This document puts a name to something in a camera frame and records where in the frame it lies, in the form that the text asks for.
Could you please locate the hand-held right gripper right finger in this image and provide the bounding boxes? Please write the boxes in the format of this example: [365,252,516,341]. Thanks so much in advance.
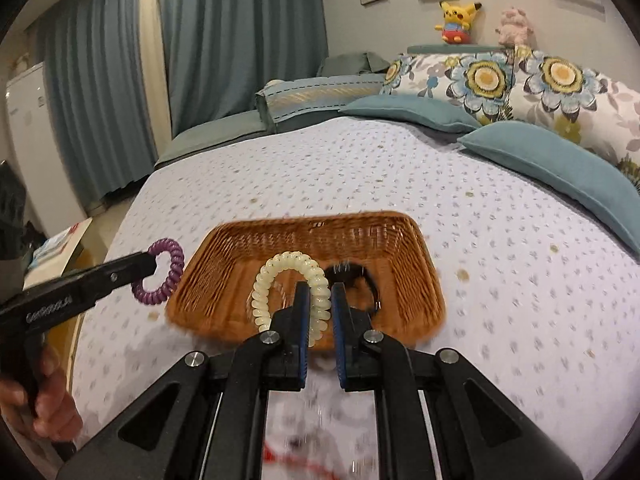
[331,282,585,480]

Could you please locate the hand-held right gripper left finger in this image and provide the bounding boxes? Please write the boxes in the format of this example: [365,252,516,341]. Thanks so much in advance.
[56,281,313,480]

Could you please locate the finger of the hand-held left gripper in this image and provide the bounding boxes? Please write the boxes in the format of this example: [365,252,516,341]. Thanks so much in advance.
[75,251,161,311]

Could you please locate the purple spiral hair tie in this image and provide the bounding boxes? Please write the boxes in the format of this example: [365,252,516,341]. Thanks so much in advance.
[131,239,186,306]

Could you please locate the cream spiral hair tie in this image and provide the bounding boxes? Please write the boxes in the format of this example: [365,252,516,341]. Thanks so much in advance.
[251,252,332,347]

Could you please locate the black hair tie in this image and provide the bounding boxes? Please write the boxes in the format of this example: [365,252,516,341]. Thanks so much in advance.
[326,260,383,314]

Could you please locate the woven wicker basket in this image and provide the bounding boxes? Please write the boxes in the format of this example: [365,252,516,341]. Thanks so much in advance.
[165,211,447,352]

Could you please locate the person's left hand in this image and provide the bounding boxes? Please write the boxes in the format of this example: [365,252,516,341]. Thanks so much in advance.
[0,346,84,441]

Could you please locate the dotted white bedspread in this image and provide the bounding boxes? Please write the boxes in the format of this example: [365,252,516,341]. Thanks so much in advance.
[70,114,640,480]

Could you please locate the white refrigerator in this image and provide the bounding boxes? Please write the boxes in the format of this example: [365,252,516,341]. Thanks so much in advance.
[5,61,66,243]

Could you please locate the blue window curtain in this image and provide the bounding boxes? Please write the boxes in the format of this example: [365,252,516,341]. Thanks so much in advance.
[27,0,331,213]

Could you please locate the teal rectangular pillow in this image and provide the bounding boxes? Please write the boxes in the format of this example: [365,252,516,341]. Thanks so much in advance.
[339,95,482,134]
[457,121,640,256]

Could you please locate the folded striped teal blanket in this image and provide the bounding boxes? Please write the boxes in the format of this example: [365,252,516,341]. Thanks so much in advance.
[255,72,390,133]

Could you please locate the floral print pillow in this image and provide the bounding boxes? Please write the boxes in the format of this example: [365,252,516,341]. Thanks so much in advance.
[380,49,516,126]
[510,45,640,183]

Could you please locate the teal padded headboard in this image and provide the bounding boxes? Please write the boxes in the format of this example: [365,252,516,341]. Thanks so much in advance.
[406,44,516,56]

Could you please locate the yellow plush toy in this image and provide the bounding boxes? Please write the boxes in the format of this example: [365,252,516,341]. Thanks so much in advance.
[433,0,483,44]

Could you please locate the pink plush toy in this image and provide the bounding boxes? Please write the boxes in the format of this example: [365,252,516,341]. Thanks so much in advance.
[495,7,533,47]

